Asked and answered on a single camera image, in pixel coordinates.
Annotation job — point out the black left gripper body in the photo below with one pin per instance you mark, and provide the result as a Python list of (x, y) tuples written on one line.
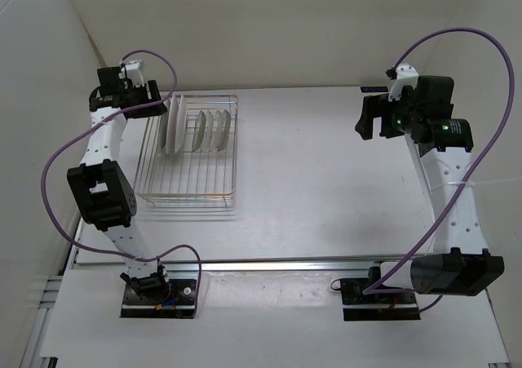
[(138, 95)]

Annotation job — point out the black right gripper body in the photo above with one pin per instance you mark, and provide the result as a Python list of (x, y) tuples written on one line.
[(396, 114)]

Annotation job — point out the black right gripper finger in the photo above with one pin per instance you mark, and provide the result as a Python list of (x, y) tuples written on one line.
[(371, 106), (365, 127)]

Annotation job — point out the green band ceramic plate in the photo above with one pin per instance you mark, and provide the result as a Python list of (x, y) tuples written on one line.
[(171, 128)]

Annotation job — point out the orange sunburst ceramic plate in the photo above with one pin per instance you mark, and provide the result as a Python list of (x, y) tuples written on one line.
[(163, 127)]

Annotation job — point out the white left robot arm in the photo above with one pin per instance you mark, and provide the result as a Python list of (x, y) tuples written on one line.
[(100, 188)]

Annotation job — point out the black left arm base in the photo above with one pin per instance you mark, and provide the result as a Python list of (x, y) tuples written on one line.
[(176, 298)]

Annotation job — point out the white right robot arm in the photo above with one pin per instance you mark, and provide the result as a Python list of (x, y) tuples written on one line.
[(453, 258)]

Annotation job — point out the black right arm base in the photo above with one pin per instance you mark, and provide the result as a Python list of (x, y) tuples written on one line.
[(380, 307)]

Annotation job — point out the dark blue label sticker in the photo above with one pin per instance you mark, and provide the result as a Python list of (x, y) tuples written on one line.
[(374, 89)]

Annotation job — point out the green rim dotted plate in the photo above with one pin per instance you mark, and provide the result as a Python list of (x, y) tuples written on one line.
[(181, 124)]

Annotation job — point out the clear glass plate front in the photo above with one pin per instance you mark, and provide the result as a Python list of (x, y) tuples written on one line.
[(199, 131)]

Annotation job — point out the clear glass plate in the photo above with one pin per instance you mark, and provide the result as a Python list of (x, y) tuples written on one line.
[(209, 132), (199, 131), (223, 130)]

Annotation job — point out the clear glass plate middle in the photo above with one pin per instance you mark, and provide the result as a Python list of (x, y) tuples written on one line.
[(209, 132)]

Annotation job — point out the clear glass plate back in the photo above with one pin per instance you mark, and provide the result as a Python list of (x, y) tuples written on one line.
[(223, 130)]

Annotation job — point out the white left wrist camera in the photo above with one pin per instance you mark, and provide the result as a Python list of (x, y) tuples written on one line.
[(132, 70)]

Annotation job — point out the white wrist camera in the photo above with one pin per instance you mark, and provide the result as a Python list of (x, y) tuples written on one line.
[(401, 75), (132, 70)]

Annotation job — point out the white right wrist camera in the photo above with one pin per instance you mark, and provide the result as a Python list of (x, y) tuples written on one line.
[(401, 75)]

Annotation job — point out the white cable tie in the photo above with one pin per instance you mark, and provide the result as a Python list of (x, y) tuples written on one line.
[(484, 182)]

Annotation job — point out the silver wire dish rack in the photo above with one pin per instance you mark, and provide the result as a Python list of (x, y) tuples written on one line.
[(190, 179)]

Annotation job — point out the aluminium mounting rail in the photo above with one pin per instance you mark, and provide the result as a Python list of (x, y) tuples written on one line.
[(326, 265)]

